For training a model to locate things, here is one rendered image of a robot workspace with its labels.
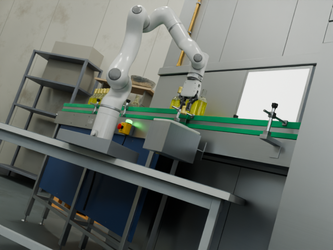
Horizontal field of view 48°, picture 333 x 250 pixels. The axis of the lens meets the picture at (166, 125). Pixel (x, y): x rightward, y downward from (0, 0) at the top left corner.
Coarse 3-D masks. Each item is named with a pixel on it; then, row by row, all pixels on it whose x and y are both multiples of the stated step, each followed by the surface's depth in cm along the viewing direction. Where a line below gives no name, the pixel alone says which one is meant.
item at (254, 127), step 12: (192, 120) 219; (204, 120) 211; (216, 120) 204; (228, 120) 197; (240, 120) 190; (252, 120) 184; (264, 120) 179; (240, 132) 187; (252, 132) 182; (276, 132) 171; (288, 132) 166
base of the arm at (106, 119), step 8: (104, 112) 201; (112, 112) 202; (96, 120) 202; (104, 120) 200; (112, 120) 202; (96, 128) 200; (104, 128) 199; (112, 128) 202; (96, 136) 199; (104, 136) 199; (112, 136) 205
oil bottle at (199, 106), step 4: (200, 96) 225; (200, 100) 222; (204, 100) 223; (196, 104) 223; (200, 104) 221; (204, 104) 223; (196, 108) 222; (200, 108) 221; (204, 108) 223; (192, 112) 224; (196, 112) 221; (200, 112) 222
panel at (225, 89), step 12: (216, 72) 243; (228, 72) 233; (240, 72) 225; (312, 72) 188; (204, 84) 248; (216, 84) 239; (228, 84) 230; (240, 84) 222; (216, 96) 235; (228, 96) 226; (240, 96) 219; (216, 108) 231; (228, 108) 223; (300, 108) 185; (300, 120) 184
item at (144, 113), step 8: (64, 104) 354; (72, 104) 339; (80, 104) 326; (88, 104) 313; (80, 112) 320; (88, 112) 308; (96, 112) 297; (120, 112) 268; (128, 112) 259; (136, 112) 251; (144, 112) 244; (152, 112) 236; (160, 112) 230; (168, 112) 223; (176, 112) 217
